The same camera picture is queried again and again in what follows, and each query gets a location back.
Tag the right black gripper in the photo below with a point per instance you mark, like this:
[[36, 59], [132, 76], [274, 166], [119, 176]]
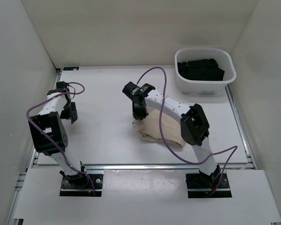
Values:
[[142, 115]]

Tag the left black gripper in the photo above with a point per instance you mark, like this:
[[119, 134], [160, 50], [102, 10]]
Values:
[[72, 114]]

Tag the beige trousers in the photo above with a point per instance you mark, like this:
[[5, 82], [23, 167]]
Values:
[[149, 131]]

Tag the white plastic basket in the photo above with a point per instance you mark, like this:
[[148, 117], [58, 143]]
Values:
[[224, 61]]

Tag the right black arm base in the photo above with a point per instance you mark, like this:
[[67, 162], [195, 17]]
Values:
[[196, 188]]

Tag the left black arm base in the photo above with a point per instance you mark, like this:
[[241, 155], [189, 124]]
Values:
[[85, 189]]

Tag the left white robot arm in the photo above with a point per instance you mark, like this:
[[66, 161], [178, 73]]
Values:
[[47, 130]]

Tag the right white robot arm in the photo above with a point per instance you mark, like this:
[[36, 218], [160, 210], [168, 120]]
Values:
[[193, 124]]

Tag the black trousers in basket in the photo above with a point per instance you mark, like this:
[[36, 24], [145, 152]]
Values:
[[201, 70]]

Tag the blue corner label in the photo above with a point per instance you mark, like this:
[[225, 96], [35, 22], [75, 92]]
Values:
[[70, 68]]

